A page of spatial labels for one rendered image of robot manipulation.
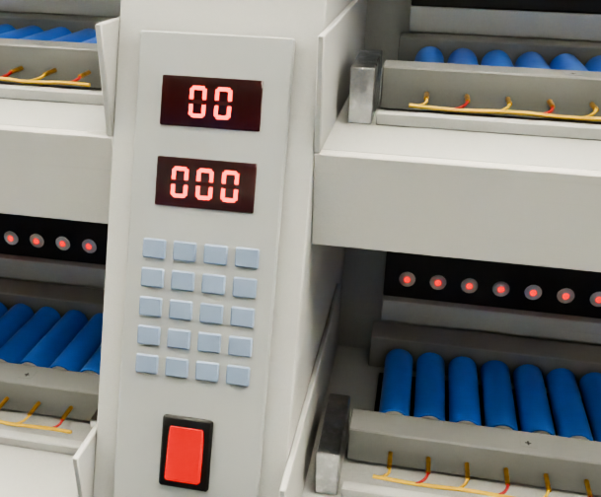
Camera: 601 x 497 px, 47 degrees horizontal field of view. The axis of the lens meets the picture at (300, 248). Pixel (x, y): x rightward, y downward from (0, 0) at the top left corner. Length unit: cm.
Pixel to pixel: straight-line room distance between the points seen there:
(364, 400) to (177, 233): 19
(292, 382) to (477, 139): 14
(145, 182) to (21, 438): 18
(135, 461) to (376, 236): 15
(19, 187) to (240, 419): 16
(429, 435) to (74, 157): 23
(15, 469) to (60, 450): 2
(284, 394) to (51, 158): 16
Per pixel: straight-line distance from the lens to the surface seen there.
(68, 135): 34
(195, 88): 32
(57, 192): 36
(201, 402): 33
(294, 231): 31
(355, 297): 51
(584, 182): 31
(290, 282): 31
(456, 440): 39
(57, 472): 42
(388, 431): 39
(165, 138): 32
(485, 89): 37
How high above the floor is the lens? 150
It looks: 6 degrees down
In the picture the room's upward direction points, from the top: 5 degrees clockwise
